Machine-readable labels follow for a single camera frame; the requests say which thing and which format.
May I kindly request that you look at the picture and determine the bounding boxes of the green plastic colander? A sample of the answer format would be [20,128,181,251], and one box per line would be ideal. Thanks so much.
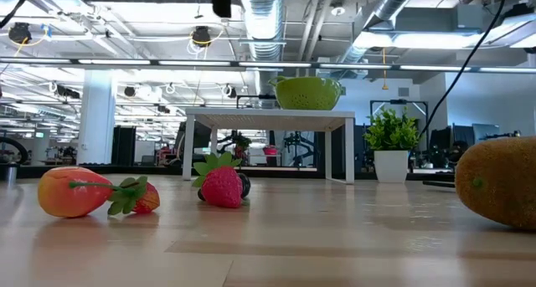
[267,75,347,111]

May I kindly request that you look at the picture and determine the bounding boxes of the red strawberry with leaves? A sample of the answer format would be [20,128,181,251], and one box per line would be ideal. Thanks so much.
[191,151,248,209]
[107,176,162,216]

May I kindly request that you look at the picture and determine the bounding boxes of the orange peach with stem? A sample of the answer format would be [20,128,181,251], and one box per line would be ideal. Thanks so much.
[37,165,126,219]

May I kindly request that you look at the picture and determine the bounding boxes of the brown kiwi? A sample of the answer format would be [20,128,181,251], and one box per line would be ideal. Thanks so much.
[454,136,536,232]

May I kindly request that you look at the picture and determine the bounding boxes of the white perforated metal shelf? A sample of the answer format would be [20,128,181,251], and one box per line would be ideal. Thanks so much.
[182,106,357,186]

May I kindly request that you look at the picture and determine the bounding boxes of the black background monitor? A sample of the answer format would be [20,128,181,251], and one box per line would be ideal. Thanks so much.
[174,120,213,154]

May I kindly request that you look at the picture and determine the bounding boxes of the white building column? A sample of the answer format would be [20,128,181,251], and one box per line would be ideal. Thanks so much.
[77,69,116,165]

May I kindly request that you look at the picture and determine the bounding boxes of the black cabinet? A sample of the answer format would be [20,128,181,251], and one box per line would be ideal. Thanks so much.
[111,126,137,167]

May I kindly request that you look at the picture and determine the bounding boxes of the small potted green plant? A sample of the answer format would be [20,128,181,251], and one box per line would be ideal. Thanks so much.
[363,106,421,184]

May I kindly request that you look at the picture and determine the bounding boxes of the black round wheel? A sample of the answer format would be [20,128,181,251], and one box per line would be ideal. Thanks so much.
[0,136,29,165]

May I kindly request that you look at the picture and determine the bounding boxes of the person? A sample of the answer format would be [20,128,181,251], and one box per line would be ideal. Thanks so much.
[448,140,471,167]

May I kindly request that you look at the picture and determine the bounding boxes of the grey desk monitor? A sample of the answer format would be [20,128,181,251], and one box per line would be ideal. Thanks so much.
[472,122,502,140]

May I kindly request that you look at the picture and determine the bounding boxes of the black ceiling cable reel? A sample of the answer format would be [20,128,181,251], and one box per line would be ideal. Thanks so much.
[191,25,213,48]
[8,22,33,44]

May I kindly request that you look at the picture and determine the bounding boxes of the silver ventilation duct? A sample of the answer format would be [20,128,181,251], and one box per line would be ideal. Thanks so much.
[238,0,290,108]
[338,0,424,79]

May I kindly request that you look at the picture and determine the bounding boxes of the yellow hanging cord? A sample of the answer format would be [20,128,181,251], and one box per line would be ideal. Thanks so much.
[380,47,389,91]

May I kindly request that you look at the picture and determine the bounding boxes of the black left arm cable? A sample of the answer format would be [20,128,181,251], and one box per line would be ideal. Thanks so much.
[0,0,35,29]

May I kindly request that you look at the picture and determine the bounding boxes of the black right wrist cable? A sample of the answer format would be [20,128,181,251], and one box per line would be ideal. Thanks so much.
[418,0,513,140]

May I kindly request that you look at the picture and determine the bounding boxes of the grey metal post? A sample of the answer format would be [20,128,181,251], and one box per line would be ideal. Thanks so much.
[3,161,18,183]

